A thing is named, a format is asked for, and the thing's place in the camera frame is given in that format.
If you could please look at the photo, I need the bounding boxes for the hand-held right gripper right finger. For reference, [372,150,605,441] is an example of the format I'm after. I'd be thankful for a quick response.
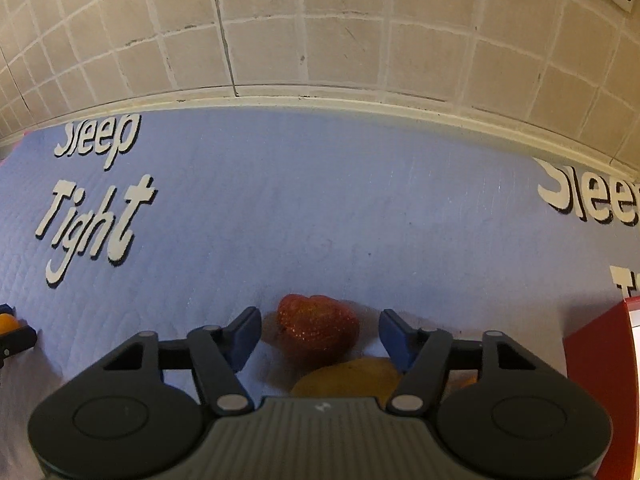
[379,309,566,416]

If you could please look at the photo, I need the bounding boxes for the red cardboard box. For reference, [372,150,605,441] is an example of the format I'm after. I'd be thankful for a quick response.
[562,296,640,480]

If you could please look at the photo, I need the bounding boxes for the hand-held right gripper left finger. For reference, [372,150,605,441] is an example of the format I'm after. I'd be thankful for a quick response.
[75,306,262,415]

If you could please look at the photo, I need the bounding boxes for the red strawberry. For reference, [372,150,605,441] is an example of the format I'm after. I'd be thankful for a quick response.
[276,294,361,361]

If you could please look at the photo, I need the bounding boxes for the blue printed mat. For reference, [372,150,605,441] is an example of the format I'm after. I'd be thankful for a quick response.
[0,110,640,480]

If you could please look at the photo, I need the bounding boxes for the yellow round fruit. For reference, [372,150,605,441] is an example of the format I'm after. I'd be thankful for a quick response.
[291,357,403,406]

